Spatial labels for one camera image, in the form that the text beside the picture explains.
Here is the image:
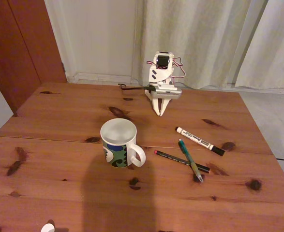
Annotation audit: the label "silver camera box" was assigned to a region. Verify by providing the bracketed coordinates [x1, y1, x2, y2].
[153, 84, 183, 100]

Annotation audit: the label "white mug green blue pattern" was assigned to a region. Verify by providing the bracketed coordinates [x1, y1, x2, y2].
[100, 118, 147, 169]

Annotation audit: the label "white round object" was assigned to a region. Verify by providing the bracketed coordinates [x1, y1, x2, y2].
[40, 223, 55, 232]

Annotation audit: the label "black pen red ends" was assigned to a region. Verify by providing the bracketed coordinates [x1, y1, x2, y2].
[154, 149, 211, 174]

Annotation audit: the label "brown wooden door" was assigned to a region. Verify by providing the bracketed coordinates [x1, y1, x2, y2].
[0, 0, 67, 116]

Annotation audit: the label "white curtain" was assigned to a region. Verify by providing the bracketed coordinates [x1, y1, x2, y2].
[132, 0, 269, 90]
[233, 0, 284, 91]

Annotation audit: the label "black camera cable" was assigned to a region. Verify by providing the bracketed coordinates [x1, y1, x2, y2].
[118, 83, 156, 92]

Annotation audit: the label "white marker black cap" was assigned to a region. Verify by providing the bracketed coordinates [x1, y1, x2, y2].
[175, 126, 225, 157]

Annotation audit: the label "green mechanical pencil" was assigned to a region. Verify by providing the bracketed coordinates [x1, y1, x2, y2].
[178, 138, 204, 183]

